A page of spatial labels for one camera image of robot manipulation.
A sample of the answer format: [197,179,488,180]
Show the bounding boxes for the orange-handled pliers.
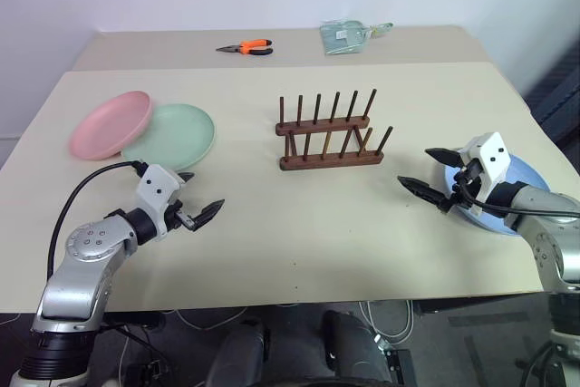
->
[215,38,275,57]

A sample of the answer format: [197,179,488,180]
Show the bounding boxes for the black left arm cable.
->
[46,160,147,280]

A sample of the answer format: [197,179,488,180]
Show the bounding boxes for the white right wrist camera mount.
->
[454,131,518,218]

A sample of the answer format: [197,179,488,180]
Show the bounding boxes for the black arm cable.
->
[46,160,147,280]
[452,169,580,220]

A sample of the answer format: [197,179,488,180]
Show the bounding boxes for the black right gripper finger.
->
[396,175,450,212]
[424,147,466,169]

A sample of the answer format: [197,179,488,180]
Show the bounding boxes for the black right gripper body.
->
[445,157,485,217]

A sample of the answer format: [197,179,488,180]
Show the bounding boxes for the wooden dish rack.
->
[275,88,394,172]

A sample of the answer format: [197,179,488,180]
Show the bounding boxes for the green plate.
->
[121,102,217,171]

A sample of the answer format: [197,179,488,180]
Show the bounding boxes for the white floor cable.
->
[360,298,416,344]

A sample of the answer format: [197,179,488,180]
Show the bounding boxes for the black table frame bracket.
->
[413,290,552,319]

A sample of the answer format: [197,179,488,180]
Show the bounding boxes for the pink plate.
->
[68,90,153,161]

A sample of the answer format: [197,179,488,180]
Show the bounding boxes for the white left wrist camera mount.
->
[134,163,187,241]

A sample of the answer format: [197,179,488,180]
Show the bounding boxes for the blue plate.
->
[443,154,553,237]

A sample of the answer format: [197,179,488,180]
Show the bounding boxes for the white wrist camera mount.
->
[454,131,518,218]
[134,163,187,241]

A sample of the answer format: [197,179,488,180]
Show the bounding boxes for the dark rounded robot leg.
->
[208,315,272,387]
[320,309,394,384]

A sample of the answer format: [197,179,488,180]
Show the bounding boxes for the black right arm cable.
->
[452,169,580,220]

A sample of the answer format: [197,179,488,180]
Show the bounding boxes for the dark ribbed panel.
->
[524,40,580,149]

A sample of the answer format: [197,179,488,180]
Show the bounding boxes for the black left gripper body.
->
[164,198,200,232]

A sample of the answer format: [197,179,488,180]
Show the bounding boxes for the green packaged cloth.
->
[318,19,394,57]

